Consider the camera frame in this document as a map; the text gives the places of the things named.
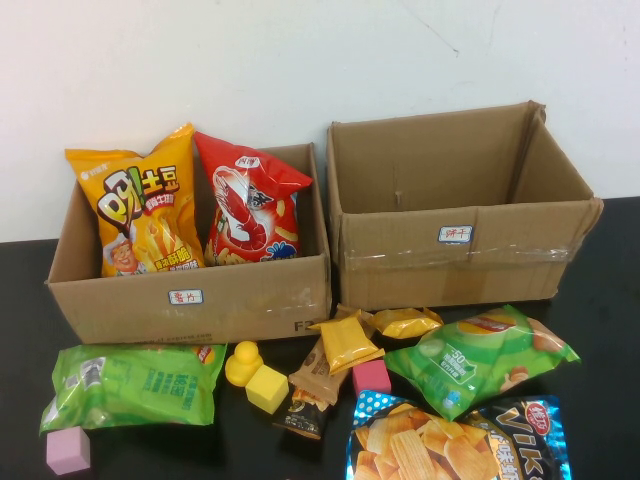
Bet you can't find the yellow potato fries snack bag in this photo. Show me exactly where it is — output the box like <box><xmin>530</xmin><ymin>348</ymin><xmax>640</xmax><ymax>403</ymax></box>
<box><xmin>63</xmin><ymin>121</ymin><xmax>206</xmax><ymax>279</ymax></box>

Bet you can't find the red shrimp snack bag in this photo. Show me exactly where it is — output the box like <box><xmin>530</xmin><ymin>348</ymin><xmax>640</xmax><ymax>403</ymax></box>
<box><xmin>193</xmin><ymin>130</ymin><xmax>314</xmax><ymax>267</ymax></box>

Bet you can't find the tan small snack packet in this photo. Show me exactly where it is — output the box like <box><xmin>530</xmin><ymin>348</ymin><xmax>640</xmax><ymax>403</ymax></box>
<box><xmin>333</xmin><ymin>302</ymin><xmax>375</xmax><ymax>332</ymax></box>

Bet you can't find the yellow small snack packet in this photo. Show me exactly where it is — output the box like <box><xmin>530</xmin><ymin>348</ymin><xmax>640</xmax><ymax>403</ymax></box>
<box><xmin>373</xmin><ymin>306</ymin><xmax>445</xmax><ymax>337</ymax></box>
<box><xmin>308</xmin><ymin>308</ymin><xmax>385</xmax><ymax>376</ymax></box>

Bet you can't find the black small snack packet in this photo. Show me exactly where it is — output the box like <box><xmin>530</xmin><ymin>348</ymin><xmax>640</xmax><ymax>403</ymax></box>
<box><xmin>272</xmin><ymin>387</ymin><xmax>330</xmax><ymax>441</ymax></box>

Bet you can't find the taped cardboard box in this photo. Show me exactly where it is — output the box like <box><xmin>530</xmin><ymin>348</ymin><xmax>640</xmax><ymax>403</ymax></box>
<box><xmin>324</xmin><ymin>99</ymin><xmax>605</xmax><ymax>314</ymax></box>

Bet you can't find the cardboard box with red-lettered label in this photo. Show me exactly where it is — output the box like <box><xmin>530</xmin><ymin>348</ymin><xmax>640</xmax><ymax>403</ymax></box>
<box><xmin>45</xmin><ymin>142</ymin><xmax>333</xmax><ymax>345</ymax></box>

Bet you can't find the brown chocolate biscuit packet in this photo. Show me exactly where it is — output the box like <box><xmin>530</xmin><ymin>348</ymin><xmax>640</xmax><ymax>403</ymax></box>
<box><xmin>287</xmin><ymin>337</ymin><xmax>352</xmax><ymax>407</ymax></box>

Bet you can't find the white sticker red writing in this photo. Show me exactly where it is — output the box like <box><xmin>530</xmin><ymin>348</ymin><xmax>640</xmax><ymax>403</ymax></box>
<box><xmin>439</xmin><ymin>225</ymin><xmax>475</xmax><ymax>245</ymax></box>
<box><xmin>168</xmin><ymin>288</ymin><xmax>205</xmax><ymax>306</ymax></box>

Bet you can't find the yellow rubber duck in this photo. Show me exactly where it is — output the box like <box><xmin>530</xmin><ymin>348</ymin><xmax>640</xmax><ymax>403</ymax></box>
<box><xmin>224</xmin><ymin>340</ymin><xmax>265</xmax><ymax>389</ymax></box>

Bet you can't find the magenta foam cube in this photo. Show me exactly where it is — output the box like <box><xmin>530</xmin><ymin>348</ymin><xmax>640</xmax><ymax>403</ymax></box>
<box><xmin>352</xmin><ymin>359</ymin><xmax>392</xmax><ymax>399</ymax></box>

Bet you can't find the yellow foam cube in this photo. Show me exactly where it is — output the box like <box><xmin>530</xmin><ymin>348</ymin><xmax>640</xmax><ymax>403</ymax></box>
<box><xmin>244</xmin><ymin>363</ymin><xmax>290</xmax><ymax>415</ymax></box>

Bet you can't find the green cucumber chips bag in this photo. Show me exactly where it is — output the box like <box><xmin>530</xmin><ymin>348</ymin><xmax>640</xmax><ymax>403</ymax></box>
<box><xmin>383</xmin><ymin>303</ymin><xmax>582</xmax><ymax>422</ymax></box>

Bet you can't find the blue ridged chips bag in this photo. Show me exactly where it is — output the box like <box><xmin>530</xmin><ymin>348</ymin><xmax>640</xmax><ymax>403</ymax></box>
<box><xmin>344</xmin><ymin>389</ymin><xmax>569</xmax><ymax>480</ymax></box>

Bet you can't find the green chips bag barcode side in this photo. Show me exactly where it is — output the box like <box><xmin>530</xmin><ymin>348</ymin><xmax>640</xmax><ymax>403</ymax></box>
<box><xmin>38</xmin><ymin>341</ymin><xmax>229</xmax><ymax>434</ymax></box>

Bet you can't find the light pink foam cube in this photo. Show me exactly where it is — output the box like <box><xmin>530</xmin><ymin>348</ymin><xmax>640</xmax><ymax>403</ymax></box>
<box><xmin>44</xmin><ymin>425</ymin><xmax>92</xmax><ymax>476</ymax></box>

